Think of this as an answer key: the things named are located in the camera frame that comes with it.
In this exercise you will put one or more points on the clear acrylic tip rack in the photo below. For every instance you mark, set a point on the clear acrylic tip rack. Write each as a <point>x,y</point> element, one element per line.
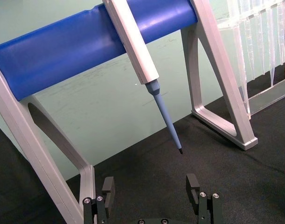
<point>268,98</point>

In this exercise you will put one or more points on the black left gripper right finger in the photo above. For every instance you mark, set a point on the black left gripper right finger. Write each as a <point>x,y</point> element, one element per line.
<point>192,184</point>

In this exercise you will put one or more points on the white pipette with blue shaft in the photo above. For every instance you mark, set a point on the white pipette with blue shaft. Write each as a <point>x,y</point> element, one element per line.
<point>133,42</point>

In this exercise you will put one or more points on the clear pipette tip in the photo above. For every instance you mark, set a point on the clear pipette tip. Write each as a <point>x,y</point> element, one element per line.
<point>272,51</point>
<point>261,42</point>
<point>250,46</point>
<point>282,35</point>

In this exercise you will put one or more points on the black table cloth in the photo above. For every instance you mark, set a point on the black table cloth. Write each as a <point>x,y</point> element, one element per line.
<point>156,172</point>

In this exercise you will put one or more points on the grey stand with blue bar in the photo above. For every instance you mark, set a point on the grey stand with blue bar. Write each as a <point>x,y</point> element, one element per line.
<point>63,51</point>

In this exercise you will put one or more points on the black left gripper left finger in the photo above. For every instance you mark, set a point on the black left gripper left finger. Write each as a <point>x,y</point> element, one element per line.
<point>109,186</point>

